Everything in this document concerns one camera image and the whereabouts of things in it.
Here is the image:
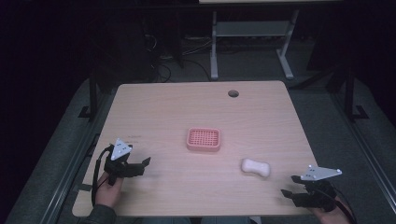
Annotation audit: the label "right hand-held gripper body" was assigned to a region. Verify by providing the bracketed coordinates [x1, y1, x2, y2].
[300, 164, 343, 213]

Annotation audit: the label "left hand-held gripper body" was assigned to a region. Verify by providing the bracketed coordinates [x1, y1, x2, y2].
[103, 137, 137, 187]

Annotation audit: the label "person's right hand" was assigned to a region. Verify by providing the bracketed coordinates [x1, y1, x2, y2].
[306, 195, 354, 224]

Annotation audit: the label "person's left hand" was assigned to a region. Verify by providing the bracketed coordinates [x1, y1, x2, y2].
[94, 171, 124, 208]

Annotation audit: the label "white soap bar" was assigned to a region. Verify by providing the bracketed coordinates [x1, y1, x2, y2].
[241, 158, 272, 178]

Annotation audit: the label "black metal stand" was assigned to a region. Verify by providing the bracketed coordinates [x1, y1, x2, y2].
[78, 69, 102, 123]
[326, 63, 370, 123]

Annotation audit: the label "pink soap dish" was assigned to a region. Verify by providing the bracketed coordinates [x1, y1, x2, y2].
[186, 127, 222, 153]

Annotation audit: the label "white metal stand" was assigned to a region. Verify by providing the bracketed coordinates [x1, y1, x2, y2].
[209, 8, 301, 81]

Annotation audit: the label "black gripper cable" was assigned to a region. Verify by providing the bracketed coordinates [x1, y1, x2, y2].
[91, 144, 114, 207]
[323, 186, 358, 224]

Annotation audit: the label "floor cables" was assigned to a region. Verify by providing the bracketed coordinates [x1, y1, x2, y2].
[143, 32, 214, 83]

